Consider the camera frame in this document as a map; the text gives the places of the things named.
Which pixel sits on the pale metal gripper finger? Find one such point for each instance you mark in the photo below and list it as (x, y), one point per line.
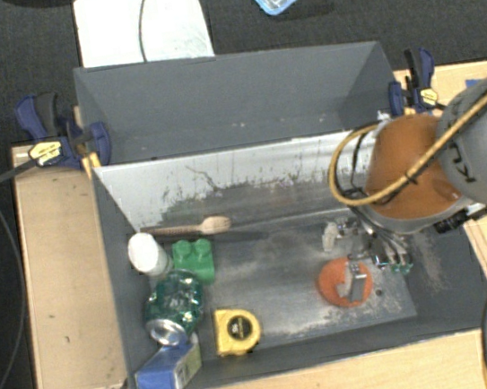
(343, 288)
(358, 284)

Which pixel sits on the orange ball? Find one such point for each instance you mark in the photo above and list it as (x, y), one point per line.
(329, 285)

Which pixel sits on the yellow tape measure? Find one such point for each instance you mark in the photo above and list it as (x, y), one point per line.
(237, 330)

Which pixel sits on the green toy brick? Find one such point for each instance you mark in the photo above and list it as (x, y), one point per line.
(193, 255)

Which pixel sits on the wooden spoon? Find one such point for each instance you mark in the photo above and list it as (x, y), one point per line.
(194, 227)

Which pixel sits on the crushed green drink can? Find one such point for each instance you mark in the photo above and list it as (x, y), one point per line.
(173, 303)

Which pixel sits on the grey metal bin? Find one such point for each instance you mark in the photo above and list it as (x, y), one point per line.
(234, 100)

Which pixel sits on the blue and white box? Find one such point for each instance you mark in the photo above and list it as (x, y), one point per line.
(167, 370)

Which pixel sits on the white plastic bottle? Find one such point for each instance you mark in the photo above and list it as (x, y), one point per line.
(145, 253)

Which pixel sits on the pale wood board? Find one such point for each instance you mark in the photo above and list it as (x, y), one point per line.
(68, 278)

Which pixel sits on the black cylinder on white bracket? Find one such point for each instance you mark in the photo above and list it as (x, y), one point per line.
(455, 219)

